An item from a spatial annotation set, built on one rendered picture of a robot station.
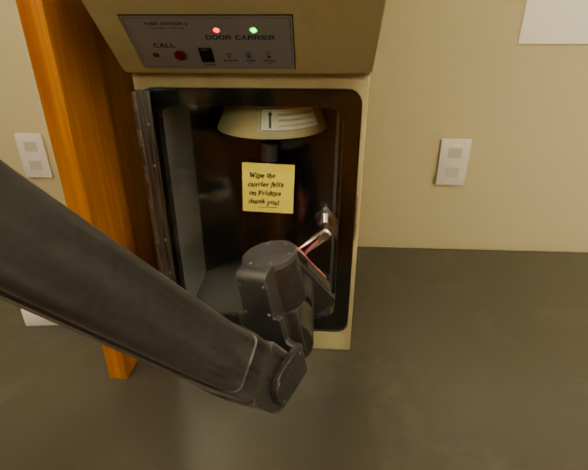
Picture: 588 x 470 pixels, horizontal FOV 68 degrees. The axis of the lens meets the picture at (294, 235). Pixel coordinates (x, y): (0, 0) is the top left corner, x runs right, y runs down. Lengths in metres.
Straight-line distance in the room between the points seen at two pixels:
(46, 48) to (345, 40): 0.34
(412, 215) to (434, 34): 0.43
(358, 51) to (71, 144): 0.37
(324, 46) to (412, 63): 0.53
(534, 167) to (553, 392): 0.57
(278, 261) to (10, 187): 0.26
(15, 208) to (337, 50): 0.41
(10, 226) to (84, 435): 0.54
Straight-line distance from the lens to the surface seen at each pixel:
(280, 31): 0.54
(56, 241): 0.26
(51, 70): 0.61
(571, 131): 1.22
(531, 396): 0.83
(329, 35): 0.55
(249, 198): 0.66
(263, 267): 0.43
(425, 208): 1.17
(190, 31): 0.56
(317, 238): 0.62
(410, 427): 0.72
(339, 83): 0.62
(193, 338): 0.34
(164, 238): 0.72
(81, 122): 0.64
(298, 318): 0.46
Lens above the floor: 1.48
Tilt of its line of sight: 27 degrees down
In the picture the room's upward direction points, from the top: straight up
